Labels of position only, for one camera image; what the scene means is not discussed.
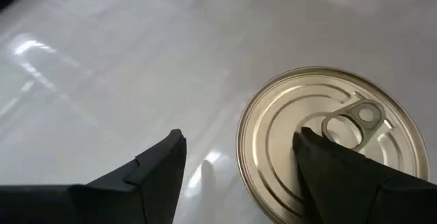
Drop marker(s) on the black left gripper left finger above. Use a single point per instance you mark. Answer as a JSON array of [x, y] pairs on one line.
[[102, 203]]

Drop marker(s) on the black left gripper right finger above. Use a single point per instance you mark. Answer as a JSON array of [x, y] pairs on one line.
[[358, 200]]

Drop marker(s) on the blue pink salmon can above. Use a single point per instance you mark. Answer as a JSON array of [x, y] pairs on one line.
[[273, 132]]

